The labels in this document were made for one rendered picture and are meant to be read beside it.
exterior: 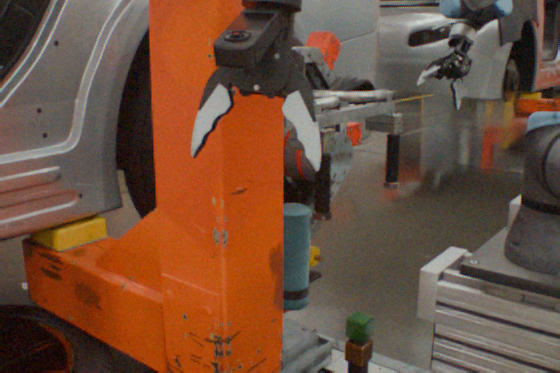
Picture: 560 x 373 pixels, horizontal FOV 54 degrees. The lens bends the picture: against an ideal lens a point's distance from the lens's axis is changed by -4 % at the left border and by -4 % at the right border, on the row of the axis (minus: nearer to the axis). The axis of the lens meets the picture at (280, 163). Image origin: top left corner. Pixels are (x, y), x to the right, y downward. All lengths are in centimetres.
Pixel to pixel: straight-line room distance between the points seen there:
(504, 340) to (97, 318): 80
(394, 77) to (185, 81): 314
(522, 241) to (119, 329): 78
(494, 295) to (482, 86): 315
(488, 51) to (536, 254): 318
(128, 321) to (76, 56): 59
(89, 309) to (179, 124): 53
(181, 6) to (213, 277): 43
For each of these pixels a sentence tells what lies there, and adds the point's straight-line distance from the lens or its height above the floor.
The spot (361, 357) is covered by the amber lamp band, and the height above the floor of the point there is 59.
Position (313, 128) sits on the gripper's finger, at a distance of 64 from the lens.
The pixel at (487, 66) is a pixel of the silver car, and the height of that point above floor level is 97.
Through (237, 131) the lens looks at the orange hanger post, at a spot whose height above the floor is 100.
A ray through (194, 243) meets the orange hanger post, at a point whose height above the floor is 82.
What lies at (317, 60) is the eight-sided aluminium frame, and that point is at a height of 108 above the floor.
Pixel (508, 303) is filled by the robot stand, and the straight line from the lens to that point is 95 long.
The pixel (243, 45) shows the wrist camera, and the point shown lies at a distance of 58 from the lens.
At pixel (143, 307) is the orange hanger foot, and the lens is 113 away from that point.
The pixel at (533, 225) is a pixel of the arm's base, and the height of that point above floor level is 88.
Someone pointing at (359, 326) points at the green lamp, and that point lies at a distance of 105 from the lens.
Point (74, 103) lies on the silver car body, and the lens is 135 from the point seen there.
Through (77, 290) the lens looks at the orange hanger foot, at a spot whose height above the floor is 62.
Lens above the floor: 115
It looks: 12 degrees down
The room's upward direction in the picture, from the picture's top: straight up
